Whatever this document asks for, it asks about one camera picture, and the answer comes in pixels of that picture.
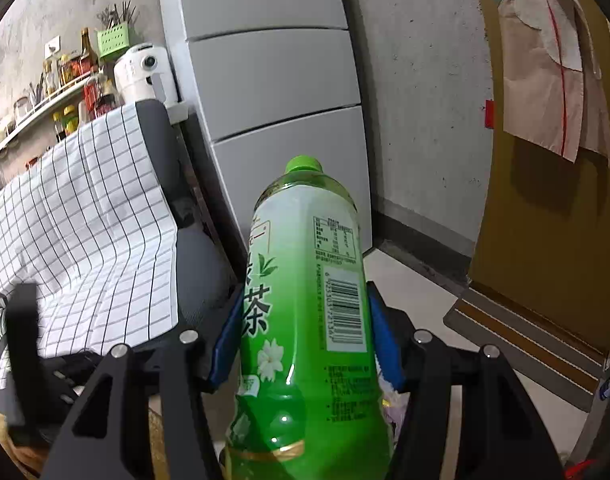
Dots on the grey striped doormat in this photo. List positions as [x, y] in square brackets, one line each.
[515, 340]

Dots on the white refrigerator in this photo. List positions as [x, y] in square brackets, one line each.
[275, 70]

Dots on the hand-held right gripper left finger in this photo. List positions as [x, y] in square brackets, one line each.
[225, 345]

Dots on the small clear seasoning bottle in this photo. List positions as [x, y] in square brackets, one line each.
[51, 75]

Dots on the yellow brown wooden door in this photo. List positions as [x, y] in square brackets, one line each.
[535, 240]

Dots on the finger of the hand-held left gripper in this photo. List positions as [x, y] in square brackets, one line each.
[22, 350]

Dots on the green tea bottle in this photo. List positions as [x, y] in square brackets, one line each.
[305, 310]

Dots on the clear glass jar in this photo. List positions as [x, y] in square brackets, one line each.
[22, 110]

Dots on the large red label oil bottle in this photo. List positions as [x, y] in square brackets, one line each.
[101, 97]

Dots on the white checkered cloth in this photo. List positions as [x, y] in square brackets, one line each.
[85, 210]

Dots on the grey office chair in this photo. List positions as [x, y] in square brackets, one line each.
[200, 270]

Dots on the green bottle yellow cap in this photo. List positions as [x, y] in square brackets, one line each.
[71, 120]

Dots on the orange oil bottle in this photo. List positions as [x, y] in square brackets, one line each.
[70, 67]

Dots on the green utensil holder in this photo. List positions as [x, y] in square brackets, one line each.
[116, 37]

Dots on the tall dark glass bottle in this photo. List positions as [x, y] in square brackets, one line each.
[88, 52]

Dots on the white wall socket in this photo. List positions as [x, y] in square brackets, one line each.
[53, 46]

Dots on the dark sauce bottle yellow cap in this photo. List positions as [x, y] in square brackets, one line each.
[58, 127]

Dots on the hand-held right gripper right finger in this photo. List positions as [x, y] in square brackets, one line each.
[385, 345]

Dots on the pale hanging cloth red stripe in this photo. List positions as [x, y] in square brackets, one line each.
[535, 85]

